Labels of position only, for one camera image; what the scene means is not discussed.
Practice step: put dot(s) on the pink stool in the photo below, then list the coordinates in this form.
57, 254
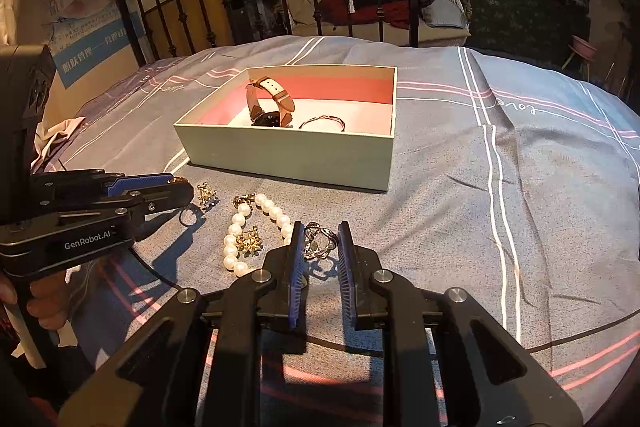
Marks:
582, 47

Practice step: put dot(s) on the thin silver bangle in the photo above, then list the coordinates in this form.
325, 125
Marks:
322, 121

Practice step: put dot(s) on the grey striped bedsheet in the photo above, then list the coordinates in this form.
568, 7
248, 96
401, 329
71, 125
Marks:
450, 207

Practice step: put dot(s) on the green patterned cloth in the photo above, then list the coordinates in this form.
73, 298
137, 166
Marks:
525, 12

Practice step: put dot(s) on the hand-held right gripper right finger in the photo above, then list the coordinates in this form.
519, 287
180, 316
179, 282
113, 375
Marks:
346, 277

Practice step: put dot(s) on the person's left hand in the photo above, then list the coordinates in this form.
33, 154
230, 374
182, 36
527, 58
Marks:
42, 302

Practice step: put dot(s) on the gold flower earring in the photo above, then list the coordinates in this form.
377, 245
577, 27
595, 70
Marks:
248, 241
206, 196

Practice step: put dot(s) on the white crumpled cloth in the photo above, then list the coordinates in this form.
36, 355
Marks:
57, 139

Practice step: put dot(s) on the green jewelry box pink inside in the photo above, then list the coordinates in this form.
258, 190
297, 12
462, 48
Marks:
300, 157

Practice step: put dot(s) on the blue and white poster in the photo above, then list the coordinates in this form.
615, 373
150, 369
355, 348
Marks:
95, 52

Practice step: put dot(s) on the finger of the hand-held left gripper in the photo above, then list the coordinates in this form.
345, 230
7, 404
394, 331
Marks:
145, 183
170, 196

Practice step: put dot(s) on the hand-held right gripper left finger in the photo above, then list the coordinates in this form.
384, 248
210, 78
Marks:
298, 277

